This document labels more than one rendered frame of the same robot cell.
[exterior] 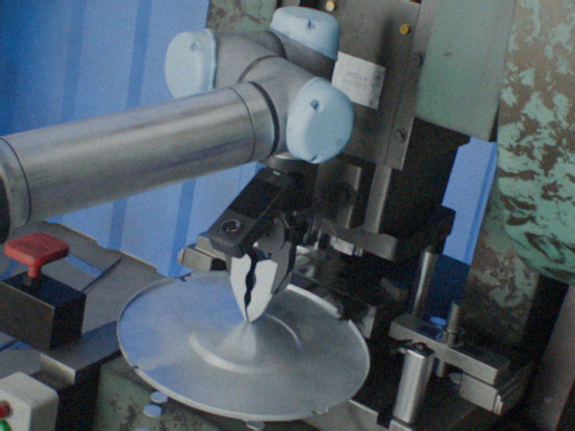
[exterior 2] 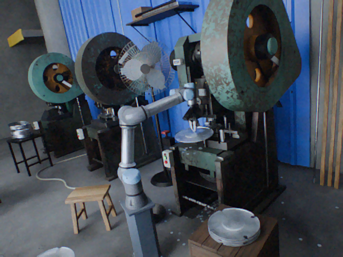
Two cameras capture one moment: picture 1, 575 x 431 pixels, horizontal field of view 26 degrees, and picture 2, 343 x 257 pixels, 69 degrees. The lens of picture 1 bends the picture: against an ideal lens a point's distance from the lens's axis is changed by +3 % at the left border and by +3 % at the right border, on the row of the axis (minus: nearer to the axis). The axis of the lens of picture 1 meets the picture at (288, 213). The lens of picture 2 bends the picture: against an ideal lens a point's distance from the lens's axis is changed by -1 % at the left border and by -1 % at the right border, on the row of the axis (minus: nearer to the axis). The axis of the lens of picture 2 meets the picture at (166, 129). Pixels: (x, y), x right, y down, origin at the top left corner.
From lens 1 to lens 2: 0.66 m
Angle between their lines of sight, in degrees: 20
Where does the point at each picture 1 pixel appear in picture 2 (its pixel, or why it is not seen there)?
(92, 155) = (156, 105)
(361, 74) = (202, 91)
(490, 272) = (238, 119)
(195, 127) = (169, 98)
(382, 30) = (203, 83)
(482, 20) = not seen: hidden behind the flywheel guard
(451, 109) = not seen: hidden behind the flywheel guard
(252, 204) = (188, 112)
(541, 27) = (207, 70)
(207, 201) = not seen: hidden behind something
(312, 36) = (189, 85)
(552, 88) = (211, 78)
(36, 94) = (177, 123)
